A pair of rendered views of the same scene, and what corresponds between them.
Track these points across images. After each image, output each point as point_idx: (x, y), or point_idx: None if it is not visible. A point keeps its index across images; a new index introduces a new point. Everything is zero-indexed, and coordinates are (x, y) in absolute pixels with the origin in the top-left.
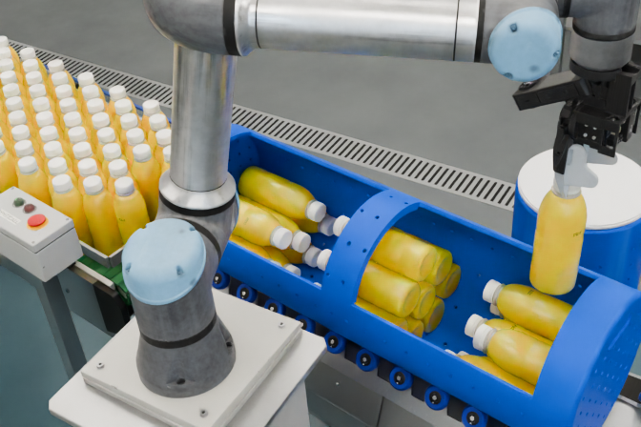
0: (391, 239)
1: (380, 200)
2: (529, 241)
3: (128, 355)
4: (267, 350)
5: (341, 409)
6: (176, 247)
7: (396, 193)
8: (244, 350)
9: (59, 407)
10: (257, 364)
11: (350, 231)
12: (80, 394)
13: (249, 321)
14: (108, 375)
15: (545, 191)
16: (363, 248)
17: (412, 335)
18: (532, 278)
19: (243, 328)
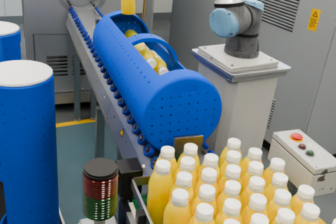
0: (145, 46)
1: (143, 36)
2: (53, 93)
3: (260, 59)
4: (214, 46)
5: None
6: None
7: (131, 41)
8: (221, 48)
9: (287, 66)
10: (219, 45)
11: (162, 40)
12: (279, 65)
13: (214, 51)
14: (269, 57)
15: (36, 75)
16: (162, 39)
17: (162, 47)
18: (135, 10)
19: (217, 51)
